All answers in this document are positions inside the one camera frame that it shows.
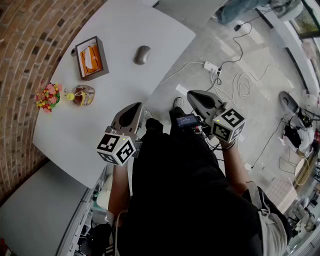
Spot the long black power cable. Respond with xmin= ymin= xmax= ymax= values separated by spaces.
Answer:
xmin=218 ymin=21 xmax=252 ymax=73

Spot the thin white cable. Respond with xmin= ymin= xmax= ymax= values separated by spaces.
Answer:
xmin=158 ymin=61 xmax=206 ymax=85

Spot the person's right shoe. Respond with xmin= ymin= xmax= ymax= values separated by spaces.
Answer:
xmin=173 ymin=96 xmax=185 ymax=110

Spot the coiled white cable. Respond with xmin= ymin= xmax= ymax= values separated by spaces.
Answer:
xmin=232 ymin=72 xmax=251 ymax=98

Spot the thin black charger cable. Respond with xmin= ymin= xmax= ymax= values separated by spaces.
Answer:
xmin=251 ymin=119 xmax=288 ymax=168

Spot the white power strip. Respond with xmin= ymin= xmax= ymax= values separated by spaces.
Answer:
xmin=203 ymin=61 xmax=223 ymax=76

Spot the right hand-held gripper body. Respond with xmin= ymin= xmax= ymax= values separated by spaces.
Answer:
xmin=203 ymin=101 xmax=247 ymax=144

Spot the person's right forearm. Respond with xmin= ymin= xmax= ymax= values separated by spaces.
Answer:
xmin=219 ymin=141 xmax=251 ymax=197

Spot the grey computer mouse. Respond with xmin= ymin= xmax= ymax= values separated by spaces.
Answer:
xmin=133 ymin=45 xmax=152 ymax=65

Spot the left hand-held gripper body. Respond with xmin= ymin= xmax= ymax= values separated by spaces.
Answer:
xmin=96 ymin=125 xmax=144 ymax=167

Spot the black wristband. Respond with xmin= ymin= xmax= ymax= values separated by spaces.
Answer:
xmin=221 ymin=139 xmax=237 ymax=152

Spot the looped black cable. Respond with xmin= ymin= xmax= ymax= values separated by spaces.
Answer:
xmin=206 ymin=74 xmax=223 ymax=92

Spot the dark brown tissue box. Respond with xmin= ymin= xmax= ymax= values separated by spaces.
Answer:
xmin=75 ymin=36 xmax=110 ymax=81

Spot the red and yellow flower bunch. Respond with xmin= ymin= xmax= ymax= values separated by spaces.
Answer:
xmin=34 ymin=81 xmax=63 ymax=115

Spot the person's left forearm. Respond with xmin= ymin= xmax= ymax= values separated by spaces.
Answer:
xmin=107 ymin=162 xmax=133 ymax=222

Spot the pale checked mat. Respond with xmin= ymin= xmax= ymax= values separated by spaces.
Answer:
xmin=264 ymin=174 xmax=298 ymax=213

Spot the gold round stool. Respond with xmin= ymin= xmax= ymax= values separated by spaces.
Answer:
xmin=294 ymin=157 xmax=312 ymax=186

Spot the grey hand-held device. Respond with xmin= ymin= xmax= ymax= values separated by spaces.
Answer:
xmin=279 ymin=91 xmax=301 ymax=116

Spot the person's right grey bag strap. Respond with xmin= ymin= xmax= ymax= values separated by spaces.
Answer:
xmin=249 ymin=182 xmax=288 ymax=256

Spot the black device with screen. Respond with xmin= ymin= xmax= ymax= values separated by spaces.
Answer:
xmin=175 ymin=113 xmax=201 ymax=129

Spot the person's black clothing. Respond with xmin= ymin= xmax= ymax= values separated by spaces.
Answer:
xmin=117 ymin=106 xmax=293 ymax=256

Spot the orange tissue pack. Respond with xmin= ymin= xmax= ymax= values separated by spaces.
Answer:
xmin=79 ymin=44 xmax=103 ymax=75

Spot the wire frame chair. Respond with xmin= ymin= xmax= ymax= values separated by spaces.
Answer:
xmin=278 ymin=147 xmax=301 ymax=176

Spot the grey round chair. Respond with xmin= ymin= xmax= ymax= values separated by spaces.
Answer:
xmin=271 ymin=0 xmax=303 ymax=21

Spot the person's left white bag strap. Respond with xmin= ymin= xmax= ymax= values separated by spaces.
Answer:
xmin=103 ymin=243 xmax=116 ymax=256

